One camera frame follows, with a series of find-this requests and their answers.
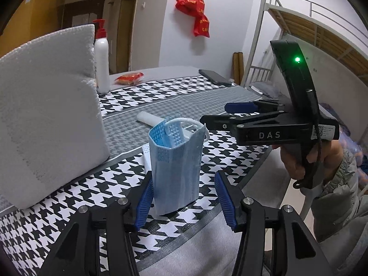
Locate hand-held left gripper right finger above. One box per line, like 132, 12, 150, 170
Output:
214, 172, 327, 276

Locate red snack packet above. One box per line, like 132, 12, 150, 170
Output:
114, 73, 144, 85

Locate grey houndstooth tablecloth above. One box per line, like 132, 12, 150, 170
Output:
0, 66, 273, 276

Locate red plastic bag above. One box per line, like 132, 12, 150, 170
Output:
176, 0, 206, 16
193, 13, 210, 38

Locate wooden wardrobe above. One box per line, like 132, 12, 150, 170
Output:
0, 0, 68, 56

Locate person's right forearm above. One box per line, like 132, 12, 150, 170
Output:
312, 147, 368, 242

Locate grey soft cloth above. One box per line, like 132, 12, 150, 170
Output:
136, 111, 196, 137

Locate person's right hand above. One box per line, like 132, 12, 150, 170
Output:
272, 142, 344, 180

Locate dark brown door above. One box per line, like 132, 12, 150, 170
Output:
62, 0, 105, 32

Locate grey pillow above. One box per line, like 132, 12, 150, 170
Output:
250, 81, 281, 98

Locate metal bunk bed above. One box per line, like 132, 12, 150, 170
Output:
241, 0, 368, 112

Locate blue face mask stack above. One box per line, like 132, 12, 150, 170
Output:
148, 117, 208, 216

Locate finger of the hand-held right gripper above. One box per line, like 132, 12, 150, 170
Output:
224, 100, 286, 114
200, 111, 289, 134

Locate white foam box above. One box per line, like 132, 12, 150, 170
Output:
0, 23, 110, 210

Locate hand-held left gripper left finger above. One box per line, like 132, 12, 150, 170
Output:
37, 172, 156, 276

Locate brown wooden sticks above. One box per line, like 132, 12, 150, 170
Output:
232, 52, 244, 86

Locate black smartphone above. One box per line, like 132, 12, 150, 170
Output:
198, 69, 233, 87

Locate wooden side door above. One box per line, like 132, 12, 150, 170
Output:
116, 0, 138, 74

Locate white pump bottle red cap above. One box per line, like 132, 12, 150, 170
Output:
92, 19, 111, 94

